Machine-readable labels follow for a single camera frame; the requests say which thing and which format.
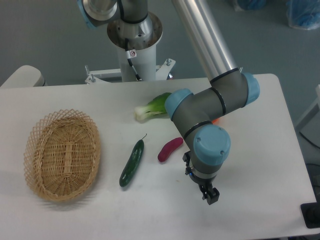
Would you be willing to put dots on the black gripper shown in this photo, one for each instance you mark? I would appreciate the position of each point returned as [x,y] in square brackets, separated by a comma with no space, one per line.
[203,180]

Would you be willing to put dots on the green cucumber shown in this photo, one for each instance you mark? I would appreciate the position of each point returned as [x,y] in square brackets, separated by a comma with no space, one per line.
[132,164]

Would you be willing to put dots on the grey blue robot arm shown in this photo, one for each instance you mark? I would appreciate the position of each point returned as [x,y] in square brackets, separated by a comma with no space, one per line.
[192,113]

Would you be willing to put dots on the purple sweet potato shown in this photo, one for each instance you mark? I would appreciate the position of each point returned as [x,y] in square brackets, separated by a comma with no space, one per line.
[169,148]

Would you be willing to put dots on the orange carrot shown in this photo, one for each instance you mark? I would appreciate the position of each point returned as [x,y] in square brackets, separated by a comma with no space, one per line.
[215,121]

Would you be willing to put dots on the black device at edge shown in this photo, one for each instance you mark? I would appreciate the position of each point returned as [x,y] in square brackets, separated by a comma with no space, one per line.
[311,214]

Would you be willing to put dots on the green bok choy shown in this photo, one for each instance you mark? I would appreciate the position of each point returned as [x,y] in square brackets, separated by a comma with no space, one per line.
[153,108]

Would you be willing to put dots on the woven wicker basket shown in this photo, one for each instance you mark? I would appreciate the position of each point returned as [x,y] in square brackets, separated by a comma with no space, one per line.
[62,155]

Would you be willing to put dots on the blue plastic bag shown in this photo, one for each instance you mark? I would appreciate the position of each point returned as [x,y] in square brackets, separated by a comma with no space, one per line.
[248,5]
[303,14]

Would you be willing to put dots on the white chair armrest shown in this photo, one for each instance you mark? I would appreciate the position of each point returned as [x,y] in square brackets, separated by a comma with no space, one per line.
[25,77]

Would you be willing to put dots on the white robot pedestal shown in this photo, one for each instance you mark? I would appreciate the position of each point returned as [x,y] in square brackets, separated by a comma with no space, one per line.
[136,53]

